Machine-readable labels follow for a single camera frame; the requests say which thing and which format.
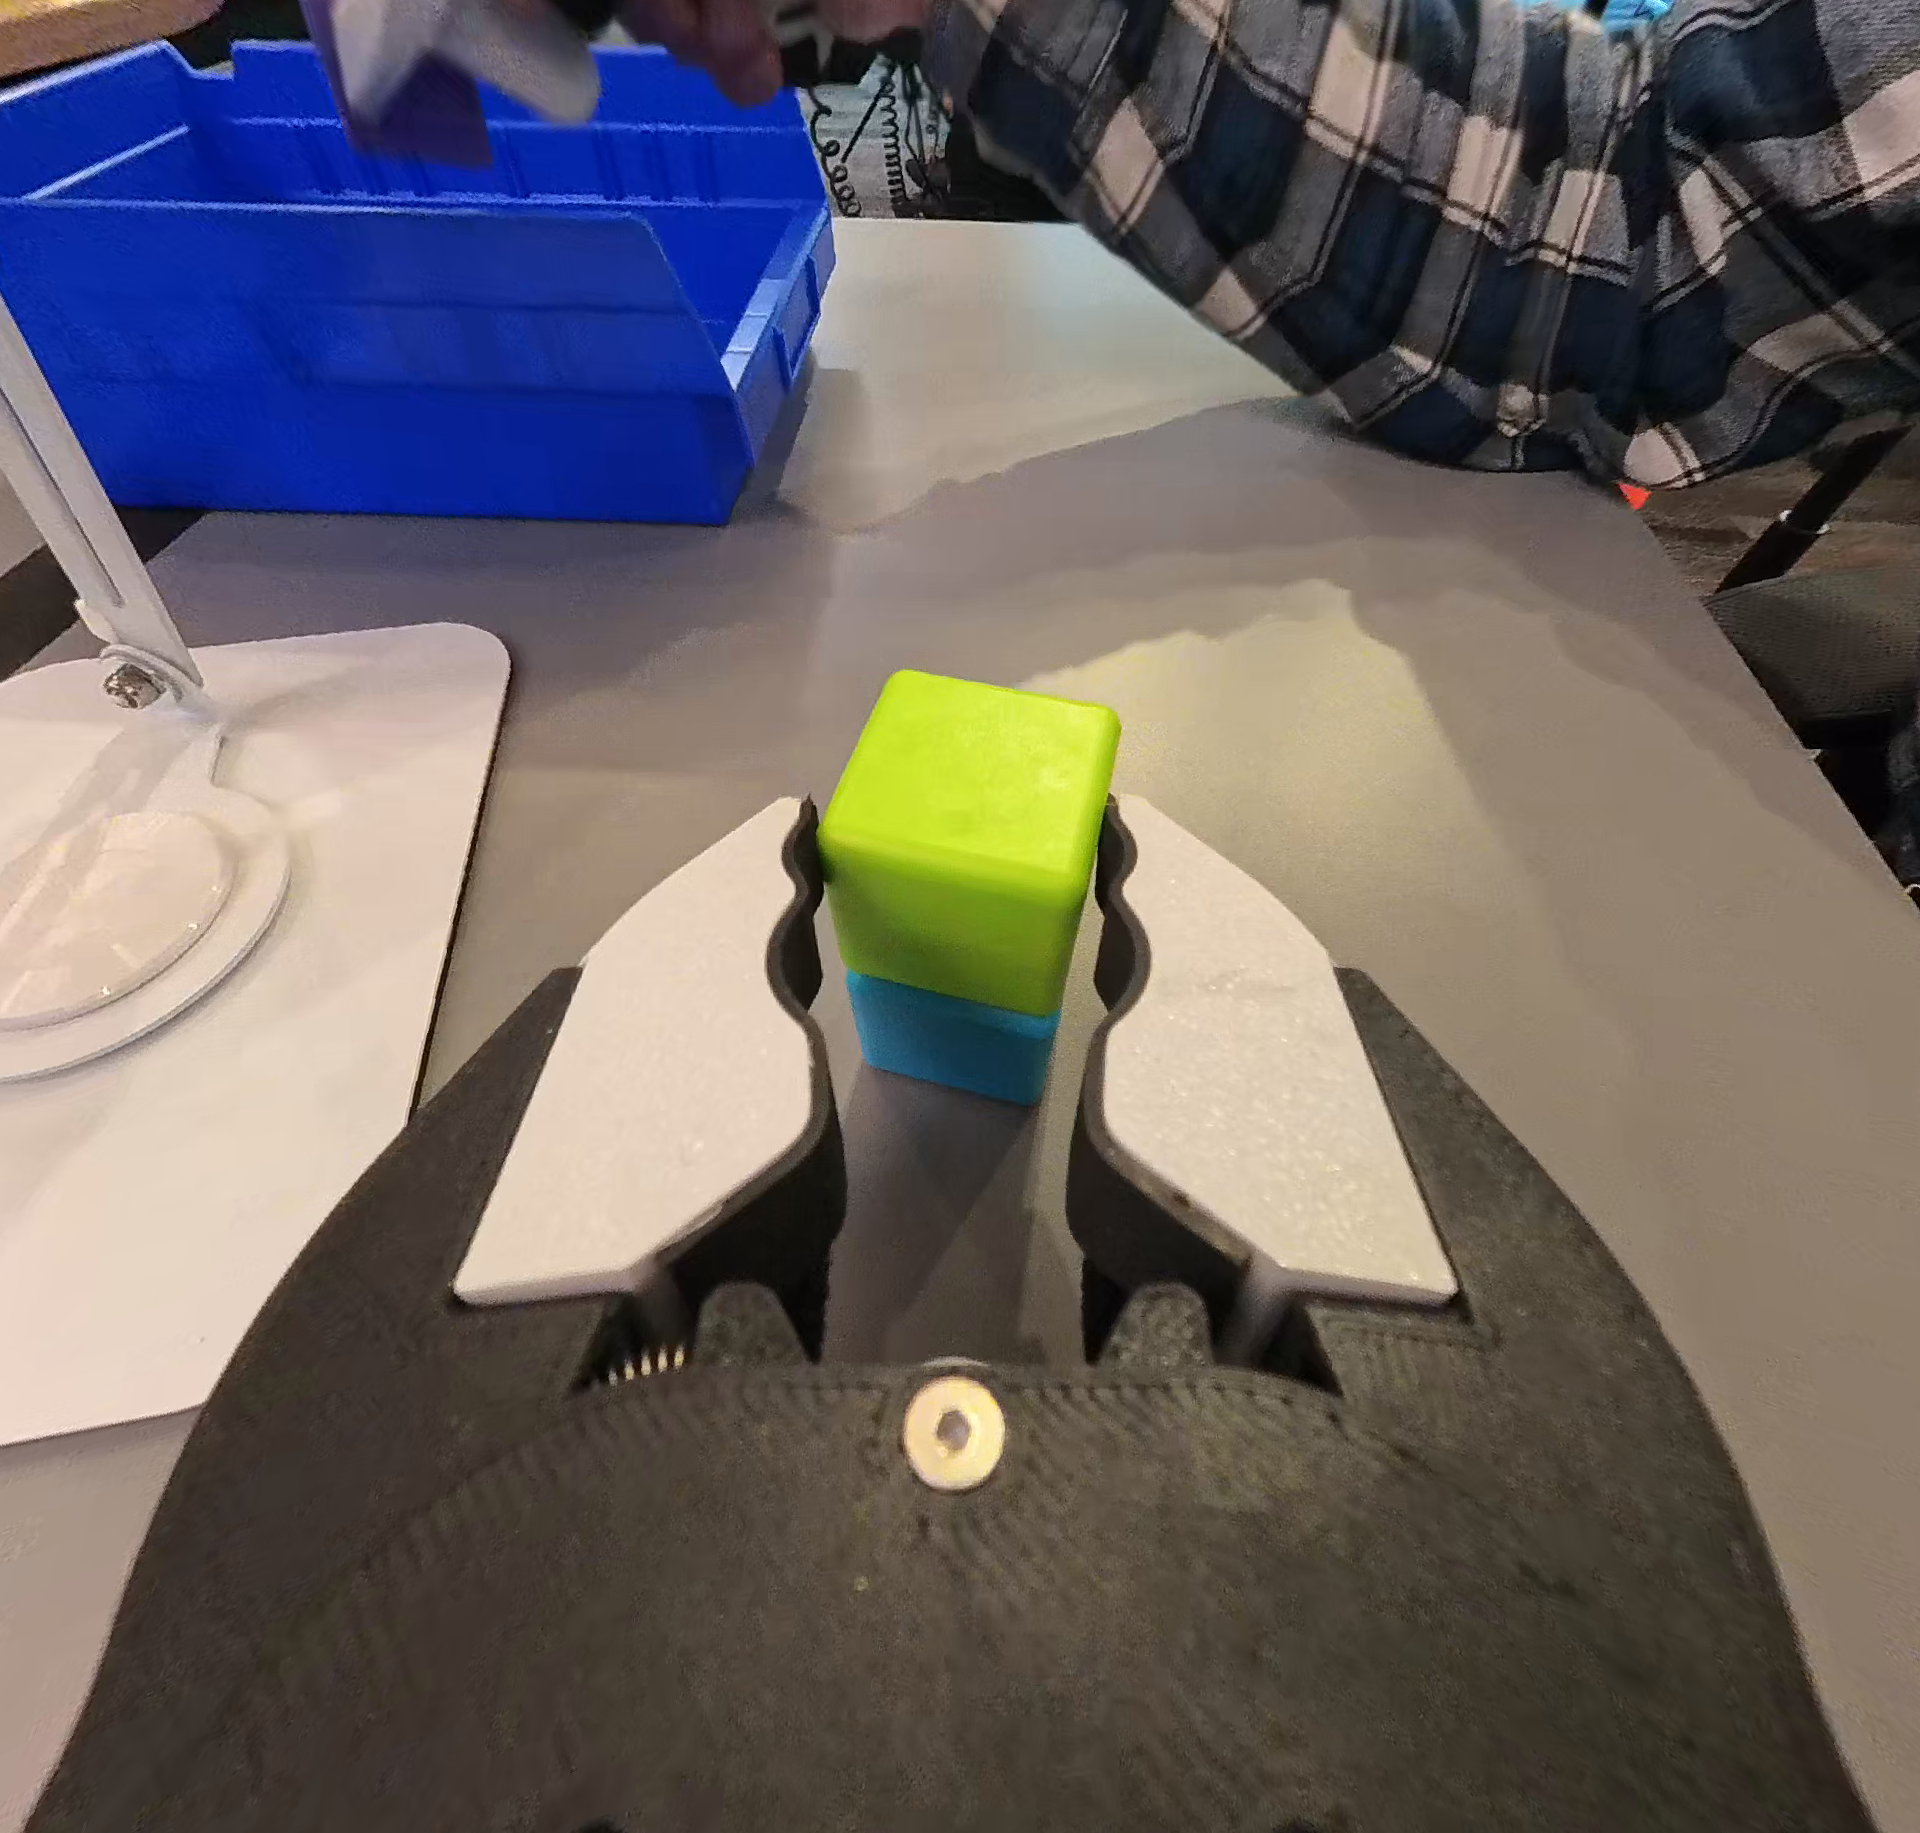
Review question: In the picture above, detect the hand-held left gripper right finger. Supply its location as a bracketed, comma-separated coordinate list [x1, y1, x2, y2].
[1068, 793, 1463, 1364]

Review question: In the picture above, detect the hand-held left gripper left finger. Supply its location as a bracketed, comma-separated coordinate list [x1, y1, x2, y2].
[449, 795, 845, 1364]

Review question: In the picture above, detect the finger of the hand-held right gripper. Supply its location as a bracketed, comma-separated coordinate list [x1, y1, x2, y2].
[434, 0, 605, 128]
[329, 0, 462, 120]

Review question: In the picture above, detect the person's right hand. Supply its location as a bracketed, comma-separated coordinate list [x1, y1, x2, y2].
[591, 0, 962, 103]

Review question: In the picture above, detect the purple cube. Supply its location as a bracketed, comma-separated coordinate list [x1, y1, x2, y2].
[293, 0, 498, 170]

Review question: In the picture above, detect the blue plastic bin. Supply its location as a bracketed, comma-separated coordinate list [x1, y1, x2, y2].
[0, 40, 838, 526]

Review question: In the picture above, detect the white stand with wooden board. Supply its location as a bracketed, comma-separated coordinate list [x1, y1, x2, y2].
[0, 0, 511, 1449]

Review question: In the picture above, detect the person's right forearm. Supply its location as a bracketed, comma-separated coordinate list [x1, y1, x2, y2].
[917, 0, 1920, 492]

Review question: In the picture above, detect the grey desk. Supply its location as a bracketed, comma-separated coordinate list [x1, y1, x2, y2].
[0, 213, 1920, 1833]

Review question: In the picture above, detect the cyan cube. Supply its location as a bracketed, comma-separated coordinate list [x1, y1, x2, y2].
[843, 967, 1059, 1107]

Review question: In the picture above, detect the green cube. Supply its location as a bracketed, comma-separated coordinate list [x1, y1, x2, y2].
[815, 671, 1123, 1016]

